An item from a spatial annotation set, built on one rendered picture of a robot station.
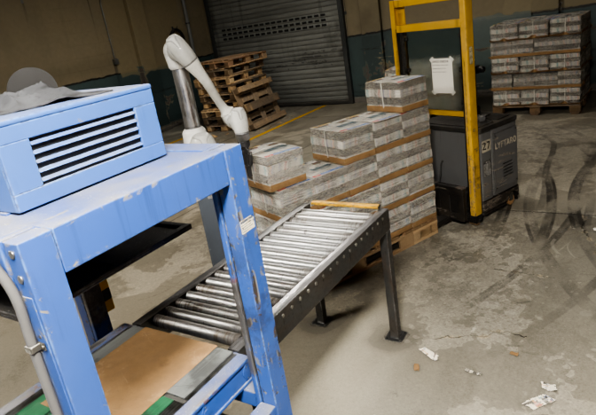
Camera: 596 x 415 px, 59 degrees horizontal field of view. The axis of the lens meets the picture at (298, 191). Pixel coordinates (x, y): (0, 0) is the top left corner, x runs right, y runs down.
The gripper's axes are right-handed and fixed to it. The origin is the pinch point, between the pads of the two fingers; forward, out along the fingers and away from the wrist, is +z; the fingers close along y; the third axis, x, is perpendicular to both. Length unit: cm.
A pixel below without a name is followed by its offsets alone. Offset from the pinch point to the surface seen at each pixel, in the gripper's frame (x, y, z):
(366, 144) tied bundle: -86, -19, 4
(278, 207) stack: -7.5, -16.4, 24.2
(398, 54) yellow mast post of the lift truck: -179, 33, -45
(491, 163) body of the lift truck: -208, -32, 51
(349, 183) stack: -67, -18, 26
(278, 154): -13.1, -18.1, -9.5
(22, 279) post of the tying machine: 152, -188, -51
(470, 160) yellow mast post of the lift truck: -177, -36, 38
